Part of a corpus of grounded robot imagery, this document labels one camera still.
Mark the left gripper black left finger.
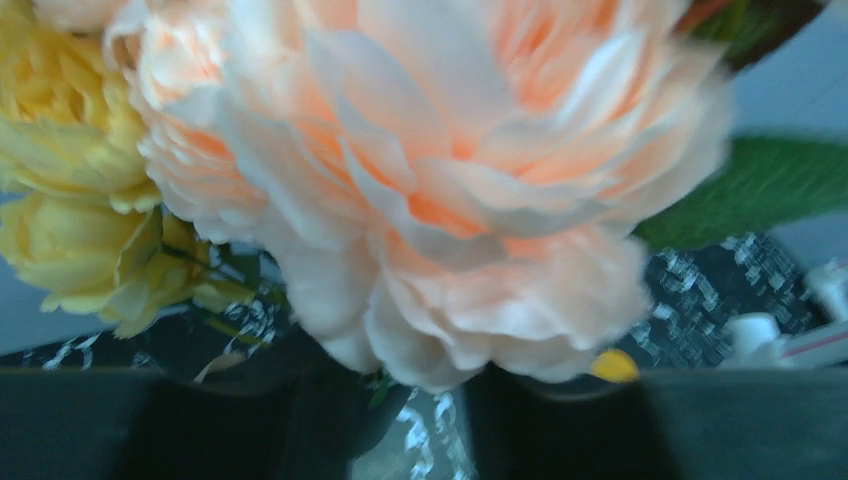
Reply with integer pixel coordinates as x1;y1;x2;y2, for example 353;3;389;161
1;368;405;479

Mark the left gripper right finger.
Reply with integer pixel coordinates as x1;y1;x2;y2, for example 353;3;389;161
465;368;847;479

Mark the yellow rose stem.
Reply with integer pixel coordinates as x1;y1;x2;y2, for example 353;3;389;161
1;1;284;338

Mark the peach rose stem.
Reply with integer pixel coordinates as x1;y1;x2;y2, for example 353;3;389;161
33;0;848;395

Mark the orange tape measure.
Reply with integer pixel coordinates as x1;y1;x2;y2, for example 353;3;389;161
589;349;640;383

